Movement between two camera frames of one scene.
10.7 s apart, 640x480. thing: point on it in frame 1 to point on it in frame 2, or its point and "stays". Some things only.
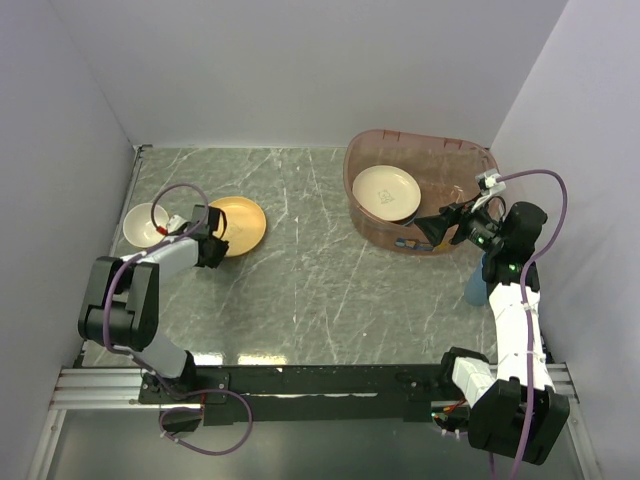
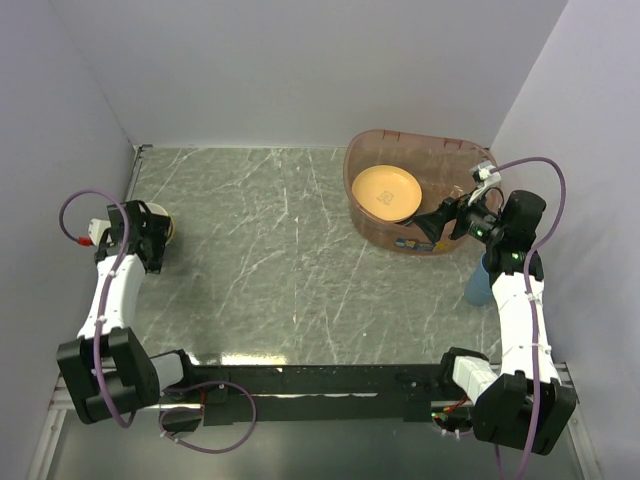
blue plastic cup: (475, 289) stays
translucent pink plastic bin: (448, 173) stays
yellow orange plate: (245, 224) to (388, 193)
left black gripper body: (220, 248) to (155, 228)
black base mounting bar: (413, 392) stays
